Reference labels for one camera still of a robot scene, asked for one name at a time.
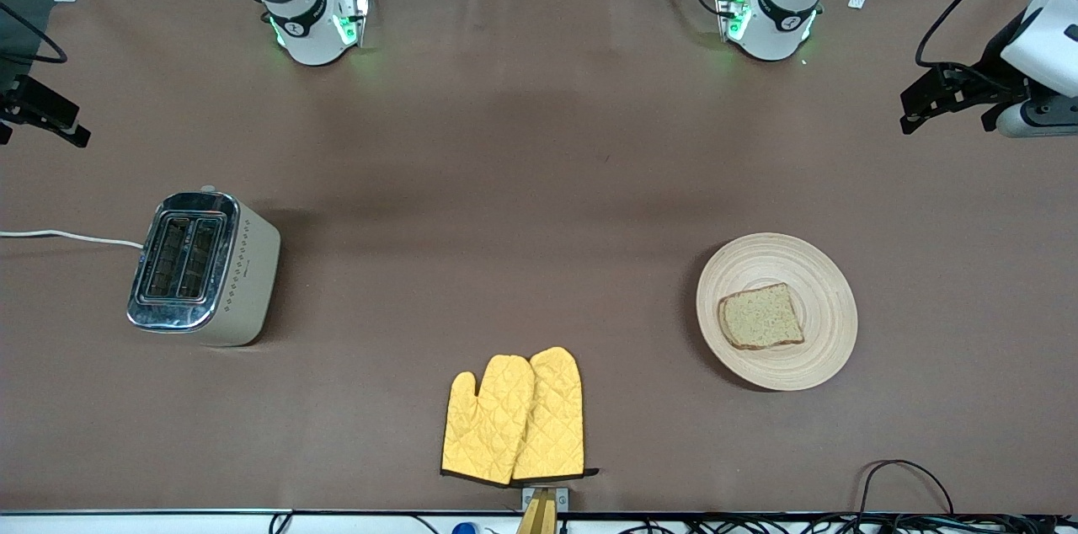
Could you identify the beige and chrome toaster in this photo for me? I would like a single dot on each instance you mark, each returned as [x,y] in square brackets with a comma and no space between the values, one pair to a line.
[244,281]

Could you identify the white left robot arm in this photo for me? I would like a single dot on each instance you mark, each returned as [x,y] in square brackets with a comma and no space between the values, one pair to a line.
[775,29]

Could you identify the brown table cover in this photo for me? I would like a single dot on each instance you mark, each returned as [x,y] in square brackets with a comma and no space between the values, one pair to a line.
[539,138]

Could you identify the round light wooden plate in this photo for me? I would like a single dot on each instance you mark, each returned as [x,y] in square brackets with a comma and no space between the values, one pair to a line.
[758,260]

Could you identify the small metal bracket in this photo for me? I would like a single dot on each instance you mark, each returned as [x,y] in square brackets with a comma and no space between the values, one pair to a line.
[563,499]

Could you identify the brown bread slice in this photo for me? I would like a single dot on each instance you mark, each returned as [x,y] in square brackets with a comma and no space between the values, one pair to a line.
[762,317]

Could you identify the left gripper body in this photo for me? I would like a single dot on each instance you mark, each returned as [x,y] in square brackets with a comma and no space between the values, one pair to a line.
[986,70]

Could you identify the light wooden strip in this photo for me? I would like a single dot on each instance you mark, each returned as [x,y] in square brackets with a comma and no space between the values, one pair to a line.
[539,517]

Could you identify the small blue object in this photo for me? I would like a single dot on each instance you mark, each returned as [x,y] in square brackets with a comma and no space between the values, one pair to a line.
[465,529]

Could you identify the yellow quilted oven mitt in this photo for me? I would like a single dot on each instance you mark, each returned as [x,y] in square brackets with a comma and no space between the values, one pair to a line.
[556,416]
[488,424]

